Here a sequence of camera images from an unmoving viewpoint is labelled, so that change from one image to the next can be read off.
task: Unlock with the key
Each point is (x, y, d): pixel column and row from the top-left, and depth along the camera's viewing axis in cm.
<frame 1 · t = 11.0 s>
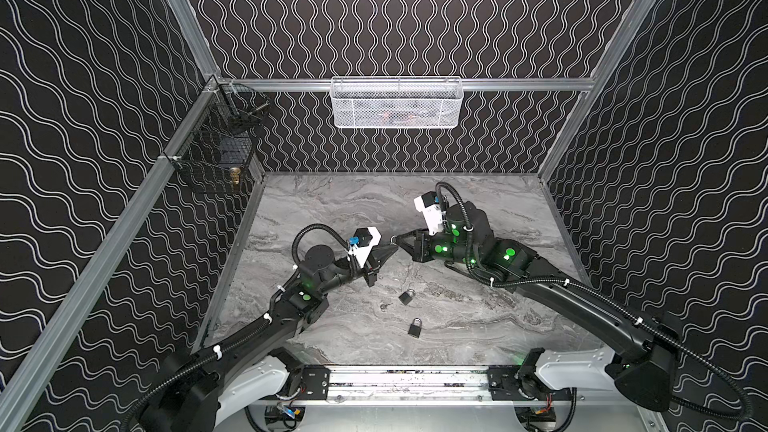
left hand: (403, 248, 68), fingers closed
right hand: (395, 240, 69), fingers closed
black padlock near front: (415, 327, 85), on the table
black padlock farther back: (406, 296, 92), on the table
silver key with ring: (383, 306, 89), on the table

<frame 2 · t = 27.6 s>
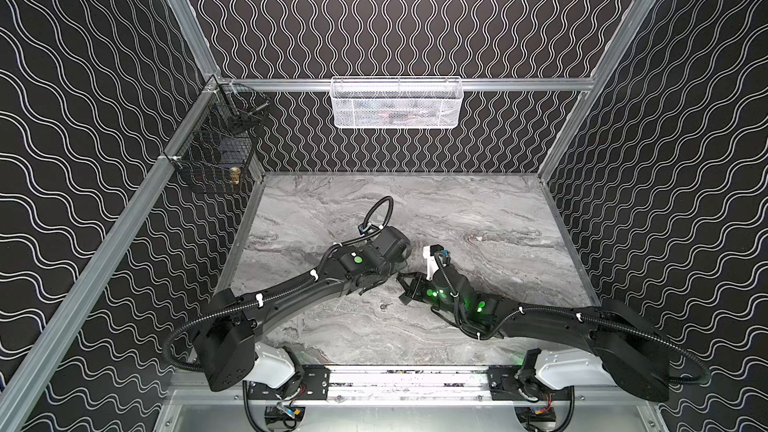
left hand: (411, 261, 78), fingers open
right hand: (397, 278, 79), fingers closed
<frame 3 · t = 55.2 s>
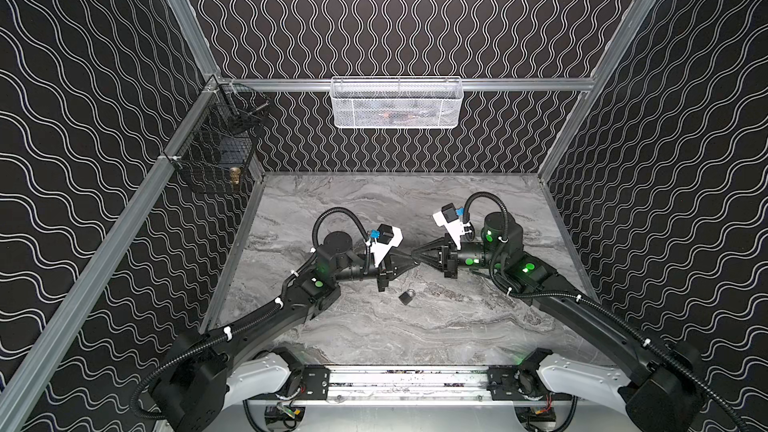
left hand: (424, 263, 65), fingers closed
right hand: (414, 254, 68), fingers closed
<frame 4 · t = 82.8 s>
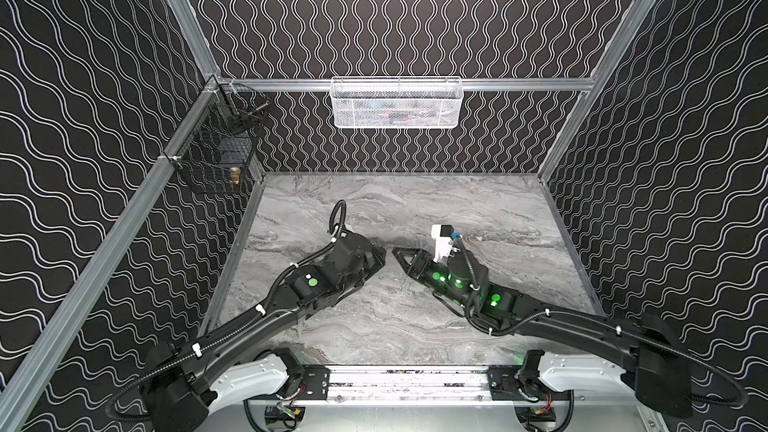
left hand: (395, 254, 72), fingers open
right hand: (394, 254, 70), fingers open
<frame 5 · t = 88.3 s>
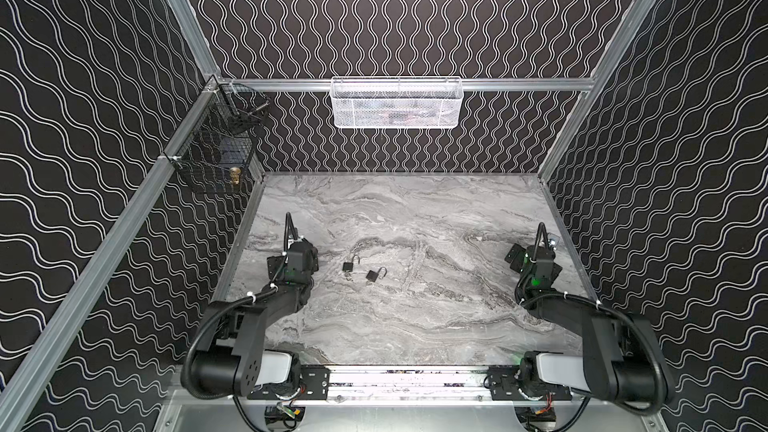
left hand: (299, 255, 91), fingers open
right hand: (537, 253, 90), fingers open
